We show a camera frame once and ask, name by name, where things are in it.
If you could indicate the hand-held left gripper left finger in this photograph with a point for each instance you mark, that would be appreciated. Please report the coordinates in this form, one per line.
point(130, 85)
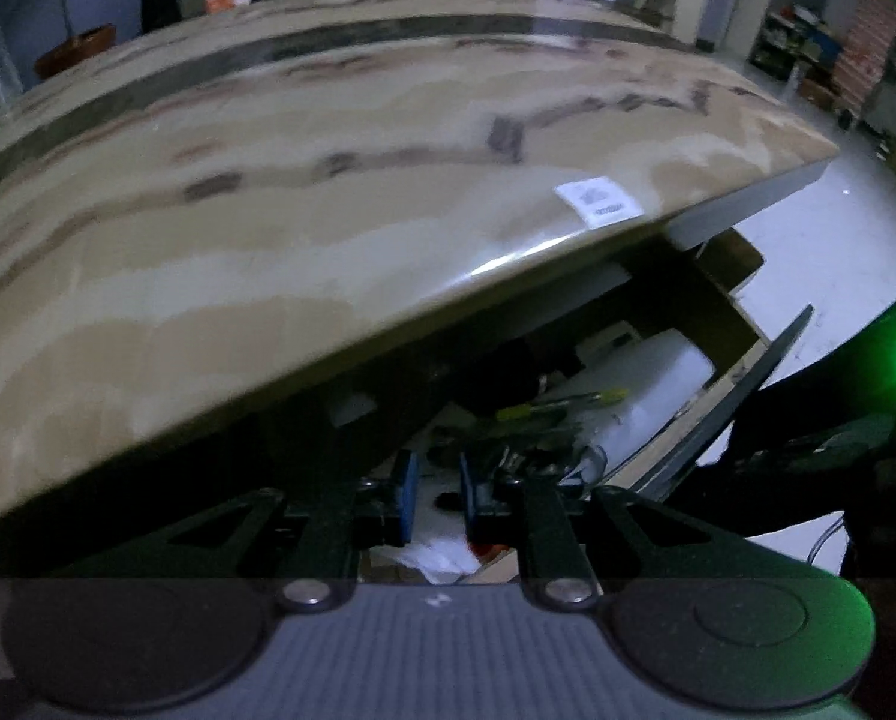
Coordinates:
point(407, 499)

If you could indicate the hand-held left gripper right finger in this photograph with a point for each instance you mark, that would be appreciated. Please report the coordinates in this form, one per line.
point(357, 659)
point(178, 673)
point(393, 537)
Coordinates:
point(472, 499)

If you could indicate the yellow highlighter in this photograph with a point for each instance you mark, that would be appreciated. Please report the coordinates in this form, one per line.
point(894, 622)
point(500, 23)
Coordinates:
point(560, 405)

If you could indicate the translucent white plastic sheet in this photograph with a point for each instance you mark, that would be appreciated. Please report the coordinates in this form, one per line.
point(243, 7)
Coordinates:
point(658, 382)

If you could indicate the white table sticker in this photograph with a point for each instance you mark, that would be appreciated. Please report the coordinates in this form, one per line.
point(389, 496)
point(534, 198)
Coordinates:
point(598, 202)

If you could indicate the storage shelf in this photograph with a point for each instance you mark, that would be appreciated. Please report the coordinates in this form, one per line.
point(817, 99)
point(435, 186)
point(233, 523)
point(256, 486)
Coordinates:
point(875, 37)

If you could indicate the orange tissue pack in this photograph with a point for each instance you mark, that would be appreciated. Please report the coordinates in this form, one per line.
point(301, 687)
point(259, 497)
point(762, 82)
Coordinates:
point(227, 0)

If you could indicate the potted green tree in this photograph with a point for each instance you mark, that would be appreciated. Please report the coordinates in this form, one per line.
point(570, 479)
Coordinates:
point(81, 49)

